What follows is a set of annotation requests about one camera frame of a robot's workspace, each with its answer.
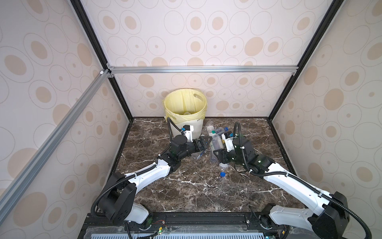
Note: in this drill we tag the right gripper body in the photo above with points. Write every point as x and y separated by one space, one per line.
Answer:
230 157

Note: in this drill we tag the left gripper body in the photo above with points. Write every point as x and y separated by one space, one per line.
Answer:
189 148

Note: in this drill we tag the clear bottle blue cap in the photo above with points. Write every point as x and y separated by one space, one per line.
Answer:
197 155

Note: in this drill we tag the clear bottle purple label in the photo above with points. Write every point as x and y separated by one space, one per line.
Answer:
214 157

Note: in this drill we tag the Pepsi bottle blue cap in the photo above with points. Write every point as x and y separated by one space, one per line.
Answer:
223 167

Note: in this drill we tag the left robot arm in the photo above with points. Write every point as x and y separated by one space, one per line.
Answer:
116 200

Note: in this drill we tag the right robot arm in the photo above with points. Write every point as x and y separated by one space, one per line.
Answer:
326 214

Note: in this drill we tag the white plastic waste bin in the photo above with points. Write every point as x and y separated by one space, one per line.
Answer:
197 124

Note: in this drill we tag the yellow bin liner bag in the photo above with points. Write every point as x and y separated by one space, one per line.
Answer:
185 105

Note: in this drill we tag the soda water bottle blue cap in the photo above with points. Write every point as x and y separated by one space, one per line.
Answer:
221 130

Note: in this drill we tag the clear crushed bottle white cap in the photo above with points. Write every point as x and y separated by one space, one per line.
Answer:
209 124

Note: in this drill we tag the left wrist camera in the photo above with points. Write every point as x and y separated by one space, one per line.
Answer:
188 132

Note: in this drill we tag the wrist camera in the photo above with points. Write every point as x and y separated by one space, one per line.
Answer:
228 140
188 132

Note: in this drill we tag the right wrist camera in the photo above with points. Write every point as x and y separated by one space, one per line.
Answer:
228 140

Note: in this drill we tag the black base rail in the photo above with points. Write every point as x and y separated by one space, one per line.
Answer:
237 225

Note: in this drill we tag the horizontal aluminium rail back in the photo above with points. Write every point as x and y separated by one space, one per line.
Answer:
203 69

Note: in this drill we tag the black frame post left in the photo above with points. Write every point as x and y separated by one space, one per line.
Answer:
95 43

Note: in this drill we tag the black frame post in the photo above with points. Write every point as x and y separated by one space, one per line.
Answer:
311 47
95 43

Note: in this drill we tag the black frame post right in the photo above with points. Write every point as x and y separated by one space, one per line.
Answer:
311 47

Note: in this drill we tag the aluminium rail left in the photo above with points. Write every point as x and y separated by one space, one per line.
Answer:
31 170

